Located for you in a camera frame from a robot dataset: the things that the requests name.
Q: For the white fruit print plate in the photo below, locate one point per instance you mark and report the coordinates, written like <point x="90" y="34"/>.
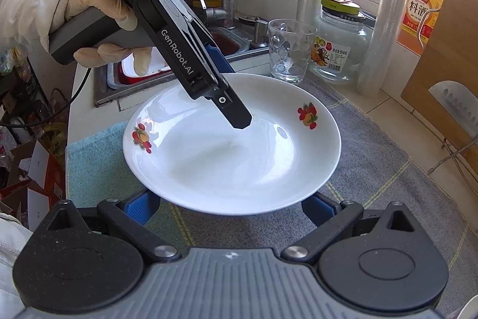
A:
<point x="224" y="162"/>

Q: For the wooden cutting board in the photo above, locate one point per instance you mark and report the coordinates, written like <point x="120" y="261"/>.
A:
<point x="455" y="53"/>

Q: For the person's white jacket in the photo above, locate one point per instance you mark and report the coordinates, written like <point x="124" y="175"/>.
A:
<point x="13" y="266"/>

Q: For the grey checked cloth mat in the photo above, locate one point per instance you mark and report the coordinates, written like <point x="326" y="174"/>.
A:
<point x="373" y="173"/>

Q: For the metal sink plug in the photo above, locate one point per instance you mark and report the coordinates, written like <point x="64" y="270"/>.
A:
<point x="247" y="18"/>

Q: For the white and red drain basket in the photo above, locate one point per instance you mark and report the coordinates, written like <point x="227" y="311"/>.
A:
<point x="127" y="70"/>

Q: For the glass jar with green lid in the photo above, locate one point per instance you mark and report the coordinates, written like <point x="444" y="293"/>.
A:
<point x="340" y="53"/>

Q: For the cardboard box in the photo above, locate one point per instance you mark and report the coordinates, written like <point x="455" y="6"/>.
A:
<point x="37" y="169"/>

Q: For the clear drinking glass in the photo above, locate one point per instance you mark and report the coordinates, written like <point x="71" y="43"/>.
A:
<point x="291" y="50"/>

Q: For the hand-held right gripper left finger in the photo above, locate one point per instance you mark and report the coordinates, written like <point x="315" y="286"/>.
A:
<point x="143" y="208"/>

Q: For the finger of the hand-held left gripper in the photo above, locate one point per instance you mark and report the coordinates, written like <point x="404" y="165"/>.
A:
<point x="217" y="56"/>
<point x="235" y="113"/>

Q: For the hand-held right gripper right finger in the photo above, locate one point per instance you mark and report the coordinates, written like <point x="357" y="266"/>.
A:
<point x="317" y="208"/>

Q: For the tall plastic wrap roll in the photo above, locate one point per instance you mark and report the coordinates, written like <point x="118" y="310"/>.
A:
<point x="388" y="23"/>

